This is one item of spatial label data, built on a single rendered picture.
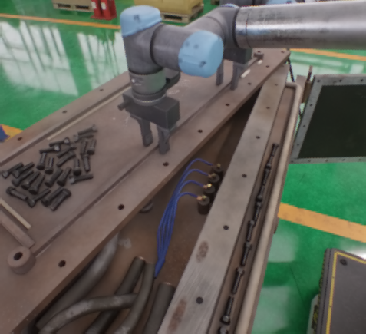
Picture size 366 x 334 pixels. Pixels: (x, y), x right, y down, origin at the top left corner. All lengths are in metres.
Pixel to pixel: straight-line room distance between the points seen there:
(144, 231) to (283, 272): 1.48
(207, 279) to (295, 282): 1.57
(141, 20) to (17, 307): 0.52
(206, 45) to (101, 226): 0.39
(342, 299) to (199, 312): 1.32
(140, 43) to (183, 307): 0.46
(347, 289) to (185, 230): 1.24
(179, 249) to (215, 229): 0.13
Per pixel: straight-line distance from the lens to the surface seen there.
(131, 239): 0.72
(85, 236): 0.60
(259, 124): 0.85
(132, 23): 0.53
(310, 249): 2.23
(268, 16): 0.55
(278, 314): 1.99
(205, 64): 0.48
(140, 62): 0.56
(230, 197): 0.65
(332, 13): 0.53
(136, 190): 0.64
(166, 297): 0.62
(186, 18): 5.83
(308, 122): 1.57
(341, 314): 1.75
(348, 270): 1.87
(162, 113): 0.60
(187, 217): 0.74
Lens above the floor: 1.85
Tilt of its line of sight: 43 degrees down
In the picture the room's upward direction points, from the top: 2 degrees counter-clockwise
